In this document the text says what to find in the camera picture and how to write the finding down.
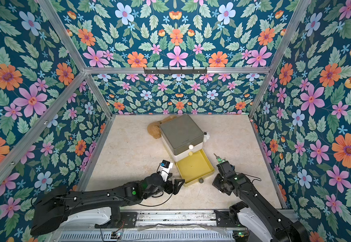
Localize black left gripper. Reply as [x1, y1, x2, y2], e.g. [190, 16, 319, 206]
[141, 173, 185, 200]

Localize green tagged key bunch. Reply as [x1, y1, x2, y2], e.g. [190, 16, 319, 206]
[214, 154, 226, 164]

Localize yellow bottom drawer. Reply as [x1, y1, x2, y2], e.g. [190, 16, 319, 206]
[164, 142, 215, 187]

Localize white drawer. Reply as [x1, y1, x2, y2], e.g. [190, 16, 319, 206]
[161, 137, 204, 162]

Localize grey three-drawer cabinet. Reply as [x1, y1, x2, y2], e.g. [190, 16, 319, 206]
[160, 115, 204, 151]

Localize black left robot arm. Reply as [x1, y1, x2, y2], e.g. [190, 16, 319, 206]
[30, 172, 185, 237]

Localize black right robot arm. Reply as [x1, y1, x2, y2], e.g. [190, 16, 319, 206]
[212, 161, 310, 242]

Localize brown plush teddy bear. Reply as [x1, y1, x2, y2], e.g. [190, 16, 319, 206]
[147, 115, 176, 139]

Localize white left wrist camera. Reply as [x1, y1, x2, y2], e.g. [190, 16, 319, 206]
[157, 160, 173, 182]

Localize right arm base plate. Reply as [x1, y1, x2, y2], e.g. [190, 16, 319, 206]
[213, 201, 258, 228]

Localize aluminium front rail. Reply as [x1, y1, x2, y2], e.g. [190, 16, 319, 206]
[46, 209, 262, 242]

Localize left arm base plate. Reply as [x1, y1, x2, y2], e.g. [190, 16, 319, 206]
[95, 212, 138, 229]

